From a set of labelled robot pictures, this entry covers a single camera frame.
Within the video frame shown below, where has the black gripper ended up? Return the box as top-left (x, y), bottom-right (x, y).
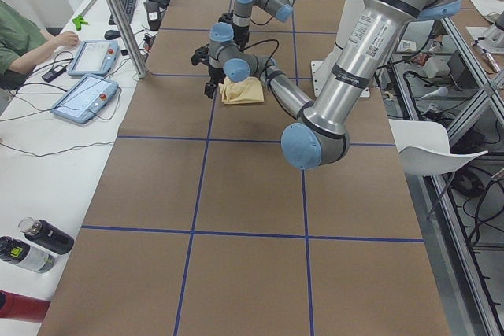
top-left (204, 65), bottom-right (225, 98)
top-left (232, 25), bottom-right (250, 47)

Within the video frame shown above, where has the beige long-sleeve printed shirt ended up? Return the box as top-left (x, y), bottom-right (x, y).
top-left (219, 76), bottom-right (265, 105)

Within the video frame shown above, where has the black computer mouse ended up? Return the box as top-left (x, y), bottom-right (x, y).
top-left (103, 30), bottom-right (121, 40)

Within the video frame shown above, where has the far teach pendant tablet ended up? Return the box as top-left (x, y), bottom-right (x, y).
top-left (67, 40), bottom-right (120, 77)

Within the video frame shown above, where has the teach pendant tablet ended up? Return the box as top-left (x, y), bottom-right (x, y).
top-left (50, 74), bottom-right (119, 124)
top-left (67, 40), bottom-right (120, 77)

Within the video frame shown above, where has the black keyboard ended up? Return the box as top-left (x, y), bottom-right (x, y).
top-left (120, 0), bottom-right (138, 23)

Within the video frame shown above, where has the near teach pendant tablet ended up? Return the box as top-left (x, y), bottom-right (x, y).
top-left (50, 74), bottom-right (119, 124)

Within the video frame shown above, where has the green plastic clamp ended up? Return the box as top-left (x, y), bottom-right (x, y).
top-left (72, 14), bottom-right (88, 31)

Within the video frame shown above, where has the person in green shirt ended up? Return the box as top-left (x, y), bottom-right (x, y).
top-left (1, 1), bottom-right (80, 90)

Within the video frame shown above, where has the white plastic chair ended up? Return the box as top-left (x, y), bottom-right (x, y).
top-left (389, 120), bottom-right (488, 176)

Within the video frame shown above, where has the black bottle with clear cap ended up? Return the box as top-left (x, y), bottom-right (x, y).
top-left (18, 217), bottom-right (74, 255)

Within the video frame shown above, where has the silver bottle with black cap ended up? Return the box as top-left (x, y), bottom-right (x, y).
top-left (1, 236), bottom-right (55, 273)

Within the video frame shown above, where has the red bottle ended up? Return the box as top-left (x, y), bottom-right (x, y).
top-left (1, 290), bottom-right (50, 323)

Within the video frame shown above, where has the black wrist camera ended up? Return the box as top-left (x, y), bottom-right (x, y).
top-left (191, 46), bottom-right (209, 66)
top-left (218, 12), bottom-right (233, 25)

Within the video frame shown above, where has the grey aluminium frame post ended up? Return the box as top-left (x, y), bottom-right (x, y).
top-left (106, 0), bottom-right (147, 79)

